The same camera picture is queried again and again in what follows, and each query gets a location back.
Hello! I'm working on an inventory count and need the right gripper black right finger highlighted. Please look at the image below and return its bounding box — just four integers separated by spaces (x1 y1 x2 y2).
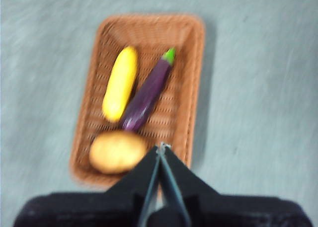
160 144 313 227

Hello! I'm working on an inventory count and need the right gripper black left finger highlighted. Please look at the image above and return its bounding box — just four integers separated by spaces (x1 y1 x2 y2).
13 145 160 227

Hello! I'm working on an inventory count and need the brown potato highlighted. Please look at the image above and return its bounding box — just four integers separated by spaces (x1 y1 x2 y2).
89 131 149 174

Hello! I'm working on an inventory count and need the yellow corn cob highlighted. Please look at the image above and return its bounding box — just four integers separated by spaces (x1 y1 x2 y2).
102 46 139 123

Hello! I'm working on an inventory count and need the purple eggplant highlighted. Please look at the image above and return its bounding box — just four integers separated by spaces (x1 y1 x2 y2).
121 47 177 133

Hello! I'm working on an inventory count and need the brown wicker basket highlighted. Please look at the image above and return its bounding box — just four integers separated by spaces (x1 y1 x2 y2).
69 12 206 192

